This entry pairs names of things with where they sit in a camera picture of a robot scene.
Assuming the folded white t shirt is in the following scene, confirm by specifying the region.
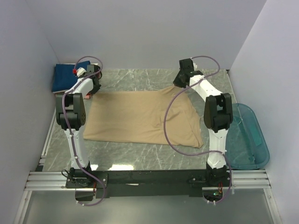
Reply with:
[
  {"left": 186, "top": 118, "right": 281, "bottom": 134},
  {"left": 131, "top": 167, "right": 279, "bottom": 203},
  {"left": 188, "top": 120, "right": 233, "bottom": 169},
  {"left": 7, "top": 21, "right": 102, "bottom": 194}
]
[{"left": 63, "top": 63, "right": 99, "bottom": 65}]

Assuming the black base beam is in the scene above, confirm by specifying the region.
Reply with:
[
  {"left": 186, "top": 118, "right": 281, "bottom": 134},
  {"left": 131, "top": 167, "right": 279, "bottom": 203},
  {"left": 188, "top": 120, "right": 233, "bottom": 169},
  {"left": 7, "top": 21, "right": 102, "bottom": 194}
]
[{"left": 65, "top": 168, "right": 231, "bottom": 201}]

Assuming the folded pink t shirt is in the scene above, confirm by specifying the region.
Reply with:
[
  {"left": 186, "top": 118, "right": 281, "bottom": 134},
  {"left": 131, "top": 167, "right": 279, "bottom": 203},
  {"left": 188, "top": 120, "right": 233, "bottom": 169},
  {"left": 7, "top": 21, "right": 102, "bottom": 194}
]
[{"left": 53, "top": 91, "right": 91, "bottom": 99}]

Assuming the teal plastic bin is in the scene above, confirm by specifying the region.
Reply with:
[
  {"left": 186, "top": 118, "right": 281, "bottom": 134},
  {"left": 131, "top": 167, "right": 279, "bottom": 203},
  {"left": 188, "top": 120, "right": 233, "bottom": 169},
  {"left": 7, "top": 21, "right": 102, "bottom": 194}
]
[{"left": 226, "top": 103, "right": 270, "bottom": 170}]

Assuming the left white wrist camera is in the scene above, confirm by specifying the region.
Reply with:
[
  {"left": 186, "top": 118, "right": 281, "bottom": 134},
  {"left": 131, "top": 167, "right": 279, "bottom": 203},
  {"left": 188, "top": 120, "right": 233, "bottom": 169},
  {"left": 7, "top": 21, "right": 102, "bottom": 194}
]
[{"left": 72, "top": 67, "right": 87, "bottom": 78}]

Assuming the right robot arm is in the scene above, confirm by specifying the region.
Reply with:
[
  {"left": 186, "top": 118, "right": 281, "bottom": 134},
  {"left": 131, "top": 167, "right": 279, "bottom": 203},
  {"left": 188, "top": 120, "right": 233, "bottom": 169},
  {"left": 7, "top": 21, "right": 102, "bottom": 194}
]
[{"left": 173, "top": 58, "right": 233, "bottom": 186}]

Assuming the beige t shirt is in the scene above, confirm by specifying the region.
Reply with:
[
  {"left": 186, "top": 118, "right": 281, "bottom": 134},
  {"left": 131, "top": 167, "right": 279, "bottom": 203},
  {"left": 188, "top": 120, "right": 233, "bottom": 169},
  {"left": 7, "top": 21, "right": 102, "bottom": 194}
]
[{"left": 83, "top": 85, "right": 203, "bottom": 148}]

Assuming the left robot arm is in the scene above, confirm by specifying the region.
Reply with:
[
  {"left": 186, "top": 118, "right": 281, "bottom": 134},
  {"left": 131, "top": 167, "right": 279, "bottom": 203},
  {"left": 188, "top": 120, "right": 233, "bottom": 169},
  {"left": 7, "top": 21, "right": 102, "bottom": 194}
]
[{"left": 56, "top": 64, "right": 105, "bottom": 188}]

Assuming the folded blue t shirt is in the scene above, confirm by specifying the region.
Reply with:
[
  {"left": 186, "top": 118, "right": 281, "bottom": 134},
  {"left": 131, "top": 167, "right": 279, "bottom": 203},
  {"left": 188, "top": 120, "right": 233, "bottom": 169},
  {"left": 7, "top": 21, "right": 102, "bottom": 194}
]
[{"left": 52, "top": 64, "right": 78, "bottom": 93}]

